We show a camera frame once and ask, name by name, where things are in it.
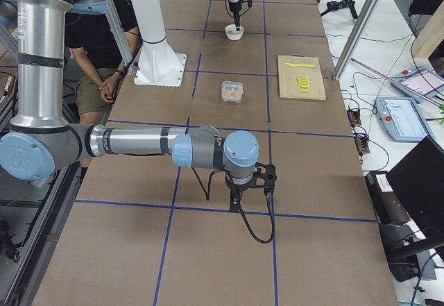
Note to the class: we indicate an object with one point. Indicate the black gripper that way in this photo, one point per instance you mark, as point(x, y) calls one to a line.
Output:
point(238, 189)
point(235, 7)

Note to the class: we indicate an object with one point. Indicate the white round bowl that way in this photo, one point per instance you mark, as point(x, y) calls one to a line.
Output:
point(234, 32)

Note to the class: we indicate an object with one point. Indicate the clear plastic egg box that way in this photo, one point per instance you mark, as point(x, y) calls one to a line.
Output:
point(232, 91)

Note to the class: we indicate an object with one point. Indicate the wooden cutting board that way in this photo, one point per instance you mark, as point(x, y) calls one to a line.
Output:
point(288, 88)

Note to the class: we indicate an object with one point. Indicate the yellow plastic knife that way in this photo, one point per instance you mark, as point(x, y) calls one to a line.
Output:
point(310, 66)

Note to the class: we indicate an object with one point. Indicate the yellow lemon slice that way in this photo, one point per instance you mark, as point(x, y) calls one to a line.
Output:
point(303, 83)

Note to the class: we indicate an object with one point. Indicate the orange electronics board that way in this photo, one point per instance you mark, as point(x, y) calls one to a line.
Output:
point(354, 117)
point(361, 143)

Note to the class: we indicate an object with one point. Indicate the seated person in black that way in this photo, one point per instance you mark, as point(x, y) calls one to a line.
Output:
point(93, 46)

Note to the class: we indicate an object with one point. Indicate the black monitor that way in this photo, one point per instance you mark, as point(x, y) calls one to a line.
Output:
point(408, 202)

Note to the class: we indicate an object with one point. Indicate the near blue teach pendant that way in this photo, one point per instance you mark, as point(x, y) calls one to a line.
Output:
point(402, 119)

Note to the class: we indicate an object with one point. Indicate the blue teach pendant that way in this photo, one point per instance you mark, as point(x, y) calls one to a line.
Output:
point(421, 80)
point(402, 119)

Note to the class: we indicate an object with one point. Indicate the far blue teach pendant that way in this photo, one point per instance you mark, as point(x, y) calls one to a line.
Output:
point(421, 80)

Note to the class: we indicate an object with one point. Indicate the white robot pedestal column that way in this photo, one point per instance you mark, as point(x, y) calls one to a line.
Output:
point(158, 64)

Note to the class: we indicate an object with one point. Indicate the black camera tripod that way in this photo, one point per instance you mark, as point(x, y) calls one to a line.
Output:
point(340, 5)

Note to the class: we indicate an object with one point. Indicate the aluminium frame post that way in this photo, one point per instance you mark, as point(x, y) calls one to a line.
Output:
point(354, 38)

